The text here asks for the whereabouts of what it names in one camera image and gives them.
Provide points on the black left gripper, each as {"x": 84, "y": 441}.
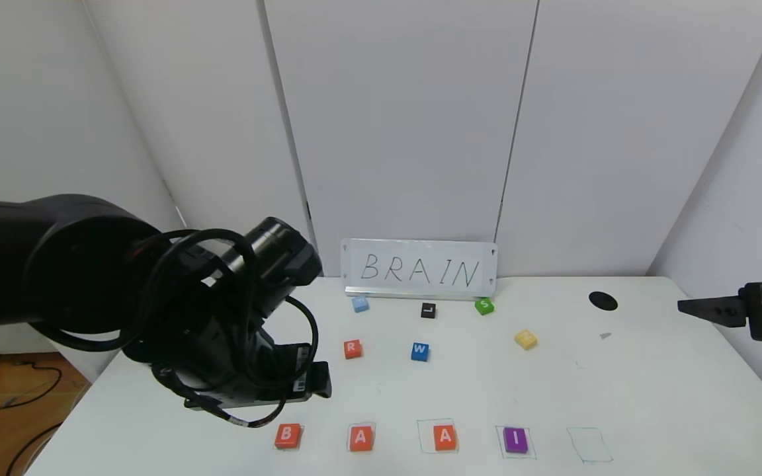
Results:
{"x": 301, "y": 371}

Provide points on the orange R letter block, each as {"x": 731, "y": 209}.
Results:
{"x": 352, "y": 349}

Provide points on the orange A letter block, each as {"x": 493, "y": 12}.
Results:
{"x": 361, "y": 438}
{"x": 444, "y": 438}

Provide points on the yellow N letter block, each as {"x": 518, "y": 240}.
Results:
{"x": 526, "y": 340}

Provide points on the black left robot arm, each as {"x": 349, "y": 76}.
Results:
{"x": 57, "y": 264}

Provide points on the orange B letter block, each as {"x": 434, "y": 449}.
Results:
{"x": 288, "y": 437}

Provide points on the light blue letter block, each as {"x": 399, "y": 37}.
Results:
{"x": 360, "y": 305}

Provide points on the blue W letter block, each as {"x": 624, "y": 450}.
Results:
{"x": 420, "y": 352}

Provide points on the black L letter block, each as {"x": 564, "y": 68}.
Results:
{"x": 428, "y": 311}

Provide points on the white BRAIN sign board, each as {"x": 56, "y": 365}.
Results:
{"x": 421, "y": 270}

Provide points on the green S letter block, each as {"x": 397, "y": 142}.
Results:
{"x": 484, "y": 307}

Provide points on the purple I letter block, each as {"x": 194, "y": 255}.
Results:
{"x": 515, "y": 440}

